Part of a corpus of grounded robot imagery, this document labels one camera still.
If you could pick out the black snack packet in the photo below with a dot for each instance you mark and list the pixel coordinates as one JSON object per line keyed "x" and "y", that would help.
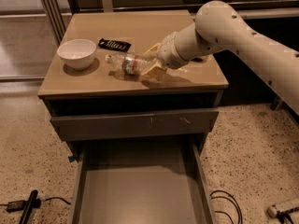
{"x": 114, "y": 45}

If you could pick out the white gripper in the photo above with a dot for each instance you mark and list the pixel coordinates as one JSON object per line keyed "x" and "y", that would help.
{"x": 166, "y": 53}

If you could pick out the grey top drawer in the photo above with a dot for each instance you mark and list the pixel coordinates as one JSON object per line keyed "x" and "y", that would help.
{"x": 126, "y": 125}

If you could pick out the grey open middle drawer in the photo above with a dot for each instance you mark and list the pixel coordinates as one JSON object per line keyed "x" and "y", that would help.
{"x": 141, "y": 182}

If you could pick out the grey drawer cabinet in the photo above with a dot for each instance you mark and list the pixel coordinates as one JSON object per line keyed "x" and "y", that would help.
{"x": 101, "y": 90}

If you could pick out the white power strip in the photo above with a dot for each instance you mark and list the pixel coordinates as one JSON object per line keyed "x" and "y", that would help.
{"x": 285, "y": 207}

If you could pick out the black bar device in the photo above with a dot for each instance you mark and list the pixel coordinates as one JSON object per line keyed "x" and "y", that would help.
{"x": 30, "y": 204}

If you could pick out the clear plastic water bottle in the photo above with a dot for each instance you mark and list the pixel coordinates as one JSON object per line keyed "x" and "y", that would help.
{"x": 128, "y": 63}

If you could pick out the white ceramic bowl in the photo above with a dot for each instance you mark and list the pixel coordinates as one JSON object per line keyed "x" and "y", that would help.
{"x": 78, "y": 53}

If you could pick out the black power adapter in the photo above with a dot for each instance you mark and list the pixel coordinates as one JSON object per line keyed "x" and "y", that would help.
{"x": 15, "y": 206}

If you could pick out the blue tape piece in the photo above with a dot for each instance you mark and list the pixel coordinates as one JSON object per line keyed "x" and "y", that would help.
{"x": 71, "y": 158}

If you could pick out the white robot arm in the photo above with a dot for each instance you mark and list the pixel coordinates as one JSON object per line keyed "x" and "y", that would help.
{"x": 217, "y": 26}

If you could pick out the green soda can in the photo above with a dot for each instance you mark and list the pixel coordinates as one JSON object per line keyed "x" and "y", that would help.
{"x": 200, "y": 59}

